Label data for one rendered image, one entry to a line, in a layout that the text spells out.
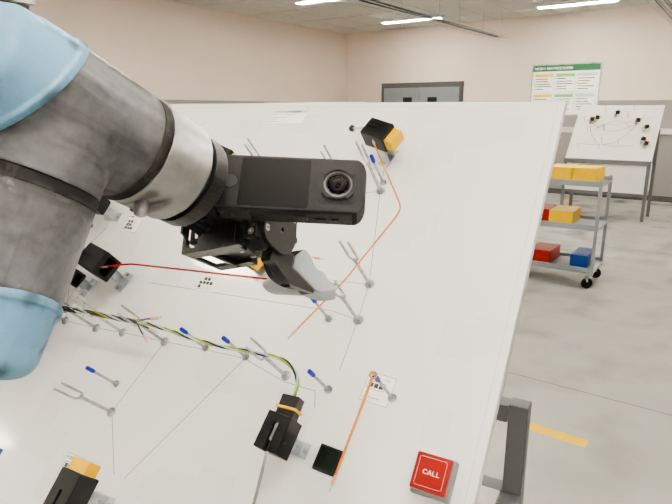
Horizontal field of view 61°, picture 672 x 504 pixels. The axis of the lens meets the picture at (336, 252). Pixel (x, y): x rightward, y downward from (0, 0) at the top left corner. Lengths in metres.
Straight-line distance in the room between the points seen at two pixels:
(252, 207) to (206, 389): 0.69
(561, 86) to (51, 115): 11.74
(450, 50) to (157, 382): 12.00
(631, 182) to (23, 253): 9.22
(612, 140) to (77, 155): 9.45
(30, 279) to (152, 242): 1.03
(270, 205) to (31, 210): 0.17
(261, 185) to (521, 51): 11.89
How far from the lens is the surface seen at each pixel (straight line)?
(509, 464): 1.31
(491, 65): 12.45
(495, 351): 0.93
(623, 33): 11.85
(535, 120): 1.20
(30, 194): 0.34
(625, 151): 9.52
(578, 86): 11.90
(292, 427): 0.89
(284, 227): 0.48
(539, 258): 5.74
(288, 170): 0.44
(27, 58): 0.33
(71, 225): 0.35
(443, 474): 0.85
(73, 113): 0.34
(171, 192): 0.39
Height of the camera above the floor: 1.58
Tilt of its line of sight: 14 degrees down
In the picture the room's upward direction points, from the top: straight up
